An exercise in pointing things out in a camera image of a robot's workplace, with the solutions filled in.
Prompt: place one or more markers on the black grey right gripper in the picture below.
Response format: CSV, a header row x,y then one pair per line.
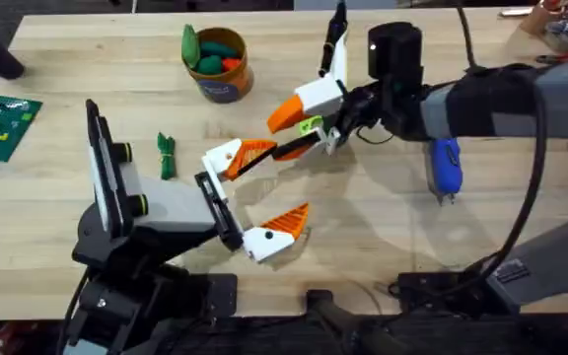
x,y
402,108

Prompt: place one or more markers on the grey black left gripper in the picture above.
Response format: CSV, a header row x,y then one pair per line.
x,y
175,207

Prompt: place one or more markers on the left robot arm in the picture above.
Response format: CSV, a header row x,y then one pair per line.
x,y
116,305

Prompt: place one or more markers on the green toy vegetable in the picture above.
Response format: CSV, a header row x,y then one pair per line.
x,y
167,155

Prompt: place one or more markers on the blue electric screwdriver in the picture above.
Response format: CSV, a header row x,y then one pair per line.
x,y
444,165

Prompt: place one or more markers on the green disc with holes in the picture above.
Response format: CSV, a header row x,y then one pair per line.
x,y
311,125

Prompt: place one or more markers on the black upright flat plate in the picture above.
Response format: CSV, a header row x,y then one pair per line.
x,y
333,39
114,187

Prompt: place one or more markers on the orange tub with toys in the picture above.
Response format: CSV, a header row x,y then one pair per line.
x,y
225,81

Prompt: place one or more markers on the green board with blocks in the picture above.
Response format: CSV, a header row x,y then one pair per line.
x,y
3,128

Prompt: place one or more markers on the black stand post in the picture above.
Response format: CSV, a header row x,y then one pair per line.
x,y
328,315

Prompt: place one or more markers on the black rail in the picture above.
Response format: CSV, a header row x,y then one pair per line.
x,y
461,340

